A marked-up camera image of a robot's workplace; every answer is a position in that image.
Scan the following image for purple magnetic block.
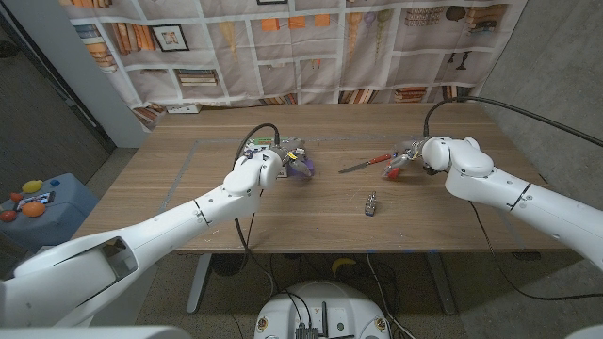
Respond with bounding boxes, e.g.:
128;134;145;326
286;157;316;179

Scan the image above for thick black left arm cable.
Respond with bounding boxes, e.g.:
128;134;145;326
233;122;283;293

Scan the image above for yellow banana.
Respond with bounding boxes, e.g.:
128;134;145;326
331;257;358;278

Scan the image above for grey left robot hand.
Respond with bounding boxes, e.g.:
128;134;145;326
272;137;315;179

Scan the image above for Peanuts puzzle box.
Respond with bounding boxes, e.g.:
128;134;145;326
242;137;293;179

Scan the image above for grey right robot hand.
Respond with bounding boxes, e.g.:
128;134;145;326
382;137;428;180

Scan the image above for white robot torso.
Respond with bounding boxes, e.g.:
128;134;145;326
0;325;192;339

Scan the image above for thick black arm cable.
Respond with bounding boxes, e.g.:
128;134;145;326
233;122;283;293
422;95;603;148

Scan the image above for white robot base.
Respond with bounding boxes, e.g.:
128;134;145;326
253;281;391;339

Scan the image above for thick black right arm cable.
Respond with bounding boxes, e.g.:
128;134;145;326
422;95;603;148

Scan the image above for grey-blue storage box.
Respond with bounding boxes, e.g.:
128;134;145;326
0;172;87;253

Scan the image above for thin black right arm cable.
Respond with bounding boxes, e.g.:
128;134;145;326
468;201;603;301

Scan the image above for printed bookshelf backdrop cloth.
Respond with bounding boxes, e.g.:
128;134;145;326
58;0;529;131

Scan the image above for red-handled knife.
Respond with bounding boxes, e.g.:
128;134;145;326
337;153;393;175

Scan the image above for metal table leg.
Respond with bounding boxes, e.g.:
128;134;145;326
186;252;213;315
426;251;458;315

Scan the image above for black round floor object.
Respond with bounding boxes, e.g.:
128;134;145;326
210;252;250;278

